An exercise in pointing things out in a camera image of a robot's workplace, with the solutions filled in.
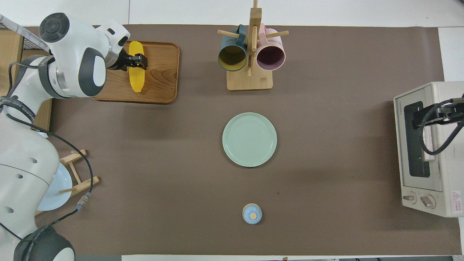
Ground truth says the wooden mug tree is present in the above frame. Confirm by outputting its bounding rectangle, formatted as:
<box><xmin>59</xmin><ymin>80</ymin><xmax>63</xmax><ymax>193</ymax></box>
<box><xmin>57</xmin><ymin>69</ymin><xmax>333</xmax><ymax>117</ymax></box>
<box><xmin>217</xmin><ymin>0</ymin><xmax>289</xmax><ymax>91</ymax></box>

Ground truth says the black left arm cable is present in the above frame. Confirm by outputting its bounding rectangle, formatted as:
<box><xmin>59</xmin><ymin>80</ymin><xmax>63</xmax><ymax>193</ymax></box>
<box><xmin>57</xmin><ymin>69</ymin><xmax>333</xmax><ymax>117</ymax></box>
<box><xmin>0</xmin><ymin>61</ymin><xmax>95</xmax><ymax>254</ymax></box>

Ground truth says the wooden plate rack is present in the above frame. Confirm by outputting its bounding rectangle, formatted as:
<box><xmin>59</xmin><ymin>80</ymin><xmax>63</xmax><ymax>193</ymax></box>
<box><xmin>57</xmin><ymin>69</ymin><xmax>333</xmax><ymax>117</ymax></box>
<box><xmin>34</xmin><ymin>149</ymin><xmax>100</xmax><ymax>216</ymax></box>

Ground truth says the small blue round knob lid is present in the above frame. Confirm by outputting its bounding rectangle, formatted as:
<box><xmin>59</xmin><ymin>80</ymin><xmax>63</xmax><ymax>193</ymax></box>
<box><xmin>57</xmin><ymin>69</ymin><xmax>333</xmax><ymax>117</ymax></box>
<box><xmin>242</xmin><ymin>203</ymin><xmax>263</xmax><ymax>224</ymax></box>

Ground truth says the brown wooden tray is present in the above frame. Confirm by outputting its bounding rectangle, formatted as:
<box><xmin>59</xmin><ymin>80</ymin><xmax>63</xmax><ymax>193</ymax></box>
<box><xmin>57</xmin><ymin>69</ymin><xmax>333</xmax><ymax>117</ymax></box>
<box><xmin>92</xmin><ymin>39</ymin><xmax>180</xmax><ymax>104</ymax></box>

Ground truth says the oven glass door with handle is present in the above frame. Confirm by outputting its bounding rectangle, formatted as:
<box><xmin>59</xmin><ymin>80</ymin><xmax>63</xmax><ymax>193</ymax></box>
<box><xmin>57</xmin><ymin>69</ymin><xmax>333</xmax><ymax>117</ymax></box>
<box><xmin>394</xmin><ymin>89</ymin><xmax>444</xmax><ymax>193</ymax></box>

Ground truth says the pink mug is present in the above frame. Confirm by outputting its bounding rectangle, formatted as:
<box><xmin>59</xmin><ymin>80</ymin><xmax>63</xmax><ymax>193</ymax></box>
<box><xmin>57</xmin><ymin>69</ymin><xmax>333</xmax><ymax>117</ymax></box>
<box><xmin>256</xmin><ymin>24</ymin><xmax>286</xmax><ymax>71</ymax></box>

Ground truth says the pale green plate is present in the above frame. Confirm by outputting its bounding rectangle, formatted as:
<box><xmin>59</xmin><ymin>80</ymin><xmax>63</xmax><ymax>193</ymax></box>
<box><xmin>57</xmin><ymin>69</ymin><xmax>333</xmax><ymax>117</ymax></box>
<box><xmin>222</xmin><ymin>112</ymin><xmax>278</xmax><ymax>168</ymax></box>

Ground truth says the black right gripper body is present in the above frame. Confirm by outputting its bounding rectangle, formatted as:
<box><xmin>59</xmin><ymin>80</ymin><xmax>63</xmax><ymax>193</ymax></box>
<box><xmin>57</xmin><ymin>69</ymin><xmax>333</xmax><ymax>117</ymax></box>
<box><xmin>433</xmin><ymin>97</ymin><xmax>464</xmax><ymax>123</ymax></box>

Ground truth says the brown table mat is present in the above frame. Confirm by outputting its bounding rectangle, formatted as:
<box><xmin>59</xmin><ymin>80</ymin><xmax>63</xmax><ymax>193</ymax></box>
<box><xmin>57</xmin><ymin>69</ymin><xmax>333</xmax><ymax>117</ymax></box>
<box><xmin>18</xmin><ymin>25</ymin><xmax>461</xmax><ymax>256</ymax></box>

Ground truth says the black wire basket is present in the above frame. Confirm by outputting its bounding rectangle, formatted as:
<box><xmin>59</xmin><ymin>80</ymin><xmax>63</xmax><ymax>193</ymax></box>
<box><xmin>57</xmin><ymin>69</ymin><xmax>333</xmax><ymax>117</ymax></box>
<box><xmin>0</xmin><ymin>21</ymin><xmax>49</xmax><ymax>53</ymax></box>

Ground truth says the dark teal mug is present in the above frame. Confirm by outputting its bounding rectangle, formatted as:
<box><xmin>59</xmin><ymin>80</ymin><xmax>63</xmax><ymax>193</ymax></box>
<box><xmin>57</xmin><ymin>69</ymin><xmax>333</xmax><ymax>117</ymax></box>
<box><xmin>218</xmin><ymin>25</ymin><xmax>249</xmax><ymax>72</ymax></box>

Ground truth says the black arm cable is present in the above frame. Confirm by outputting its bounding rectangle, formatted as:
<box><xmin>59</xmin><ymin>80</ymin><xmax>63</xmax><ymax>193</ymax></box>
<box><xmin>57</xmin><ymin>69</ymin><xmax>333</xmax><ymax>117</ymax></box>
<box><xmin>420</xmin><ymin>95</ymin><xmax>464</xmax><ymax>156</ymax></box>
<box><xmin>0</xmin><ymin>61</ymin><xmax>95</xmax><ymax>254</ymax></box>

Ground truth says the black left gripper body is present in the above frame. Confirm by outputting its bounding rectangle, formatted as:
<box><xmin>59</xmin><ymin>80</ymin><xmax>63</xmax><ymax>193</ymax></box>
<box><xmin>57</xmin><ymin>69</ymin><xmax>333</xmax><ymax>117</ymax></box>
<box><xmin>107</xmin><ymin>49</ymin><xmax>135</xmax><ymax>71</ymax></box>

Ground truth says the yellow corn cob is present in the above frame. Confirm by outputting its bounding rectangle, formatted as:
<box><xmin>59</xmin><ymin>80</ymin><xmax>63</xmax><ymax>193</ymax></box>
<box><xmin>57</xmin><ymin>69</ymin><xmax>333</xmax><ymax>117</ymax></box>
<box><xmin>129</xmin><ymin>41</ymin><xmax>146</xmax><ymax>93</ymax></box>

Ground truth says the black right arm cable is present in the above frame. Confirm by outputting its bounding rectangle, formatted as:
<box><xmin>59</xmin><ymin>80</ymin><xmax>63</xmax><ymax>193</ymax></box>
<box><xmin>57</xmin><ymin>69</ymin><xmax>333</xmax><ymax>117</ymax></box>
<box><xmin>420</xmin><ymin>95</ymin><xmax>464</xmax><ymax>156</ymax></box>

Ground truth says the white toaster oven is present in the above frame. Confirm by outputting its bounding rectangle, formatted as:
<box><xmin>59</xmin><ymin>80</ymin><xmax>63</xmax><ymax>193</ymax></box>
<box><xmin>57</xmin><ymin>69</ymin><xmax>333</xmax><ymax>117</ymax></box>
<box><xmin>393</xmin><ymin>82</ymin><xmax>464</xmax><ymax>218</ymax></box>

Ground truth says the light blue plate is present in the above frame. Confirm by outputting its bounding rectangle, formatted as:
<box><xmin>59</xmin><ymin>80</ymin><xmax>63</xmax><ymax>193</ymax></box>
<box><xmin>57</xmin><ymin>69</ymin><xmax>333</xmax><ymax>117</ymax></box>
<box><xmin>36</xmin><ymin>163</ymin><xmax>73</xmax><ymax>211</ymax></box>

